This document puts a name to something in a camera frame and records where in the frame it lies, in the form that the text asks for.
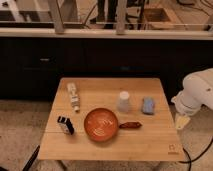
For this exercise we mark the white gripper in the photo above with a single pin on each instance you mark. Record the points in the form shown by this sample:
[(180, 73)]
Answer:
[(185, 105)]

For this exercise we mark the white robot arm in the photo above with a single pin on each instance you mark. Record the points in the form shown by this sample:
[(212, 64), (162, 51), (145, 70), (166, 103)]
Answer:
[(197, 91)]

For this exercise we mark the blue eraser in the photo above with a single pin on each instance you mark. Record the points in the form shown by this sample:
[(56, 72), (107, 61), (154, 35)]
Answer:
[(148, 106)]

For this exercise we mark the orange frying pan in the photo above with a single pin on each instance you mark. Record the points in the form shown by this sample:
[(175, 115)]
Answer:
[(101, 124)]

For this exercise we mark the white tube bottle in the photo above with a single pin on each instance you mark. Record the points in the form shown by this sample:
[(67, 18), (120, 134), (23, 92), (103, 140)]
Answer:
[(74, 99)]

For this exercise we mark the black and white box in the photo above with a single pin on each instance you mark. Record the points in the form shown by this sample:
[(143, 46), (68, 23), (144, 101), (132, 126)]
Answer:
[(65, 125)]

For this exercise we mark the wooden table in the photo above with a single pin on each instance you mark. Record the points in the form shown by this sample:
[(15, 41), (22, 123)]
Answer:
[(156, 140)]

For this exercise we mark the black table leg bar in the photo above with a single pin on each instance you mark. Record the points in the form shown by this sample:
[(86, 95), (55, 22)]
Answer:
[(31, 159)]

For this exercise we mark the dark low cabinet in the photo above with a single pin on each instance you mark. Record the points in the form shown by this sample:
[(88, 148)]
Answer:
[(31, 68)]

